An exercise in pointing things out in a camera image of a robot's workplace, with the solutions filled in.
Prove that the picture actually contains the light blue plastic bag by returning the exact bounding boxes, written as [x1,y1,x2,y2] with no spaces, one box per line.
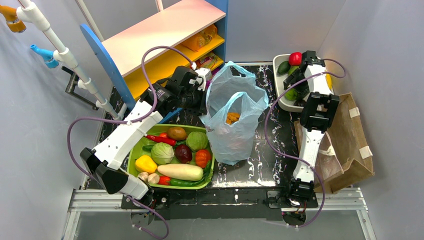
[200,61,269,165]

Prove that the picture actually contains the orange fruit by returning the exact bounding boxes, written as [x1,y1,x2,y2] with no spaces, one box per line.
[225,112,241,125]

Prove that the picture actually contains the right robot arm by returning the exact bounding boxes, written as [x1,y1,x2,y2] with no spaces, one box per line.
[283,50,340,207]

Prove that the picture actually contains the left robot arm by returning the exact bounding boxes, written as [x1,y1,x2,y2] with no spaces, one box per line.
[80,66,212,200]

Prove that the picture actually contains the purple snack bag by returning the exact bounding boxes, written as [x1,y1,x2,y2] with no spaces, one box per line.
[206,67,220,89]

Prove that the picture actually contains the green red snack bag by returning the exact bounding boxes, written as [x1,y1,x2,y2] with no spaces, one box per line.
[195,52,219,70]

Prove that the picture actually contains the orange snack bag top shelf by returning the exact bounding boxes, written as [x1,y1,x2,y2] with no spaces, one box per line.
[181,24,218,52]

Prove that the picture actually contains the red apple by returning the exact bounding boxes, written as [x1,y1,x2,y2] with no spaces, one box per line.
[288,52,302,66]

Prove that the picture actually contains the green yellow mango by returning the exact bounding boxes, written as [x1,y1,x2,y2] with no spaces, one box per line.
[287,65,299,76]

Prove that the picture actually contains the green avocado at back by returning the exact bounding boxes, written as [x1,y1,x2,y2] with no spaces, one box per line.
[277,60,291,76]

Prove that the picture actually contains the yellow banana bunch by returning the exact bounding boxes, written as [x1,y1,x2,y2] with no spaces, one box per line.
[325,74,333,90]

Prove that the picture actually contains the green lime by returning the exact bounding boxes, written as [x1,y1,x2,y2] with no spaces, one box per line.
[284,88,299,101]

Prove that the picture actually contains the brown potato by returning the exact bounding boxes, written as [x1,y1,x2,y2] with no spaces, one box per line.
[166,126,187,141]

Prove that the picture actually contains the long red chili pepper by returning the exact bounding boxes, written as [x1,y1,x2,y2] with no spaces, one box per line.
[145,135,177,146]

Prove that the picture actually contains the green cabbage at back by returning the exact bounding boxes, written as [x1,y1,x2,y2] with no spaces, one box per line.
[186,131,209,152]

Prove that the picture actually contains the green cabbage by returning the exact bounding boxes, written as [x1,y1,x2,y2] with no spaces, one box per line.
[151,142,175,165]
[186,131,209,152]

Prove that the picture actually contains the white fruit tray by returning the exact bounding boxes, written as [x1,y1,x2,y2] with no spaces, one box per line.
[272,53,335,114]

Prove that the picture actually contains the blue yellow shelf unit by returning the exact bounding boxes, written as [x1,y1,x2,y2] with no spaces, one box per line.
[80,0,229,110]

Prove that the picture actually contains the dark red onion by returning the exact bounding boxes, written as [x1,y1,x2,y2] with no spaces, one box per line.
[174,144,193,164]

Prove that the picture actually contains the green cabbage near centre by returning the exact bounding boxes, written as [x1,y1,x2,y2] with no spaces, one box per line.
[151,142,175,165]

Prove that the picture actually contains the green plastic vegetable bin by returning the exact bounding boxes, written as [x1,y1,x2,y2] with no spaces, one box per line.
[126,137,215,190]

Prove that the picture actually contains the green cucumber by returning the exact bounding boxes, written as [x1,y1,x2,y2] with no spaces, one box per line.
[142,145,154,153]

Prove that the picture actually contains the small orange pumpkin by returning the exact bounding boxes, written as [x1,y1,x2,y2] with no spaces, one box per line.
[195,149,212,169]

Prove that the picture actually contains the yellow bell pepper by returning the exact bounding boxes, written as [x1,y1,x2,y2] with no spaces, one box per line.
[134,155,158,174]

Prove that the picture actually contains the white radish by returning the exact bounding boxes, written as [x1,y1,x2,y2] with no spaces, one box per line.
[157,163,204,181]

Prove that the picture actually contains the green leaf sprig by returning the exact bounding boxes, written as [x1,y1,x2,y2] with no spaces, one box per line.
[203,160,214,180]

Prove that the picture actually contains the red bell pepper front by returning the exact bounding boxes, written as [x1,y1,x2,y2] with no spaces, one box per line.
[157,176,171,186]

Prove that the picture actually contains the green chili pepper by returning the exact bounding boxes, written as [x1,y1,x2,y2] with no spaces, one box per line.
[169,178,204,187]

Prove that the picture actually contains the garlic bulb right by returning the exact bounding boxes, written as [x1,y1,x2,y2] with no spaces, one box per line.
[147,173,160,185]

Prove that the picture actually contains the garlic bulb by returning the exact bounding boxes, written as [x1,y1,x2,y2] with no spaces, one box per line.
[137,172,150,182]
[147,173,160,185]

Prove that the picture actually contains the garlic bulb left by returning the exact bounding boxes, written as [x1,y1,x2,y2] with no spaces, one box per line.
[137,172,150,182]

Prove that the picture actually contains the blue hook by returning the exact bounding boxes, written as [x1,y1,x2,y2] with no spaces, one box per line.
[29,44,59,69]

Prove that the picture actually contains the white pipe stand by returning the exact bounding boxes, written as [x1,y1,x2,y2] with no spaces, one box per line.
[16,0,123,123]

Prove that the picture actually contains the orange hook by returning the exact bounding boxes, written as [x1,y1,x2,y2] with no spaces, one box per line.
[0,5,27,33]

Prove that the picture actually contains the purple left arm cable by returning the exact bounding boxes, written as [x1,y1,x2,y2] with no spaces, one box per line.
[66,45,196,240]

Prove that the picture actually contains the black metal bracket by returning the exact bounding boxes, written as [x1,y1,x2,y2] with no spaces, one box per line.
[61,66,99,111]

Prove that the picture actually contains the aluminium base frame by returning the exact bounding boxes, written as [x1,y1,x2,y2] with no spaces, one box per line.
[62,187,376,240]

